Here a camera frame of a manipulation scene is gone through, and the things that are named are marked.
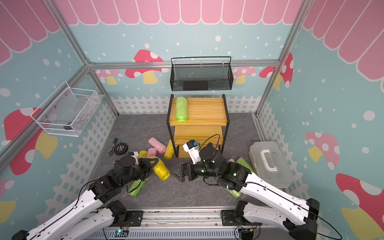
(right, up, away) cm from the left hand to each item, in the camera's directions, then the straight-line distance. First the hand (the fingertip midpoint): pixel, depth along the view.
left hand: (159, 163), depth 74 cm
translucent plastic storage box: (+58, -2, +7) cm, 59 cm away
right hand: (+11, 0, -13) cm, 17 cm away
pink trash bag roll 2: (-10, +2, +22) cm, 24 cm away
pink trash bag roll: (-5, +5, +23) cm, 24 cm away
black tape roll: (-33, +4, +26) cm, 42 cm away
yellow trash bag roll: (+1, -2, -4) cm, 5 cm away
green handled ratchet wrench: (-38, +2, +23) cm, 44 cm away
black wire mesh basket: (+20, +52, +20) cm, 59 cm away
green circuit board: (-18, -34, -1) cm, 39 cm away
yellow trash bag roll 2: (+1, +3, +22) cm, 22 cm away
